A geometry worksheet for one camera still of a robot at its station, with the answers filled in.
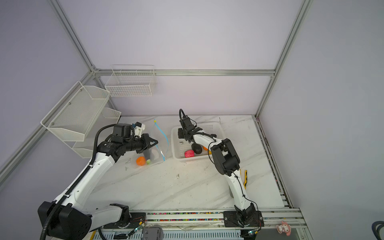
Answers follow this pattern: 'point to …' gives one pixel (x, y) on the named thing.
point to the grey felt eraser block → (231, 193)
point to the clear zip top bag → (159, 151)
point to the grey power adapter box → (152, 232)
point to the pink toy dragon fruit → (189, 153)
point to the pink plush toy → (284, 227)
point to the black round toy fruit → (196, 148)
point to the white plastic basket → (179, 146)
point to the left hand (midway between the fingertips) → (157, 142)
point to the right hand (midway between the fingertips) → (181, 131)
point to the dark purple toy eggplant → (147, 154)
